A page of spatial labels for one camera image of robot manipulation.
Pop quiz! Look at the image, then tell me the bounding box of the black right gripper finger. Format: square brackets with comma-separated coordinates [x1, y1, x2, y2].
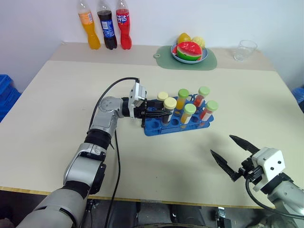
[209, 149, 246, 183]
[228, 134, 260, 155]

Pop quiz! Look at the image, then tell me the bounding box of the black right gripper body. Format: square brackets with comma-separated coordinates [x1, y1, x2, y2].
[239, 156, 265, 186]

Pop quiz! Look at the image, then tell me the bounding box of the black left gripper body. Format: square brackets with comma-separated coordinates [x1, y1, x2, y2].
[133, 100, 151, 119]

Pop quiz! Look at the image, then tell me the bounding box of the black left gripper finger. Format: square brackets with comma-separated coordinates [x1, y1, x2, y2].
[141, 110, 174, 129]
[148, 100, 165, 110]

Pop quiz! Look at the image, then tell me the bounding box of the dark liquid tube yellow cap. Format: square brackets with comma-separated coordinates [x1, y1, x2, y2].
[161, 97, 178, 127]
[157, 91, 170, 103]

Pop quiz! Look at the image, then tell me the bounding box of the orange liquid tube green cap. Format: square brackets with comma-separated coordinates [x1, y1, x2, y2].
[176, 88, 190, 111]
[180, 103, 198, 129]

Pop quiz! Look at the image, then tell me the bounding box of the red liquid tube green cap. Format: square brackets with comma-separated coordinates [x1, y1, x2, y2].
[193, 86, 211, 108]
[199, 100, 219, 127]

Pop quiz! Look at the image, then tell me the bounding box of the blue test tube rack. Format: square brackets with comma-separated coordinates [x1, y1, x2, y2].
[142, 93, 213, 137]

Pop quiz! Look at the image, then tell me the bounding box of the green silicone mat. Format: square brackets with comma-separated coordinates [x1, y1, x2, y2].
[153, 45, 218, 72]

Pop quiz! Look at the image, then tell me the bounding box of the toy watermelon slice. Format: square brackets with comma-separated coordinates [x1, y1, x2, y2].
[176, 40, 203, 62]

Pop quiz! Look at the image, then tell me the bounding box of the light blue plate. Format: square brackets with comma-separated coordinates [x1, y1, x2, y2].
[171, 43, 209, 65]

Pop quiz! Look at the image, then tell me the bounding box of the toy yellow bell pepper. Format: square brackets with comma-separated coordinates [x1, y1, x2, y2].
[177, 32, 193, 45]

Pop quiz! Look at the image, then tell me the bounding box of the red soda plastic bottle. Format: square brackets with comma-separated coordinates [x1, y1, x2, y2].
[115, 0, 133, 50]

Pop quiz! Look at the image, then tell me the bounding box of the pale yellow toy fruit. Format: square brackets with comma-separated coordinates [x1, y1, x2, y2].
[191, 36, 207, 49]

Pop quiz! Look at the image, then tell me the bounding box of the dark cola plastic bottle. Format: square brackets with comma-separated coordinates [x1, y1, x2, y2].
[95, 0, 118, 51]

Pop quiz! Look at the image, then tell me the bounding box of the orange soda plastic bottle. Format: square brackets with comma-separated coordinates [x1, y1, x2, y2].
[77, 0, 102, 50]

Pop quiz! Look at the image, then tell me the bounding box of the clear plastic cup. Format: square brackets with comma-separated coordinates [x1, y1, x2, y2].
[233, 39, 258, 62]

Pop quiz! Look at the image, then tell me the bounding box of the blue plastic crate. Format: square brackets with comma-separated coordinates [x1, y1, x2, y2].
[0, 73, 22, 123]

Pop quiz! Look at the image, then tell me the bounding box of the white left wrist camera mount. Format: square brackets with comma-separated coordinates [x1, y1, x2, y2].
[128, 81, 149, 109]

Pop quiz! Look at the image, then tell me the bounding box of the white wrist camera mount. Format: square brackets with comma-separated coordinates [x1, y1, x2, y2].
[251, 147, 285, 193]
[128, 81, 149, 109]

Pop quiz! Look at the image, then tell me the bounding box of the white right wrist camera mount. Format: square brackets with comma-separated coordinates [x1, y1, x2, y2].
[251, 147, 285, 193]

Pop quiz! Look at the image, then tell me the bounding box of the black metal bracket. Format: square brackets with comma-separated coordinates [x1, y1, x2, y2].
[214, 206, 232, 228]

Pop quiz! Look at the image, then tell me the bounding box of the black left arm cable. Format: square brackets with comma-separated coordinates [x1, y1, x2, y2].
[88, 76, 142, 228]

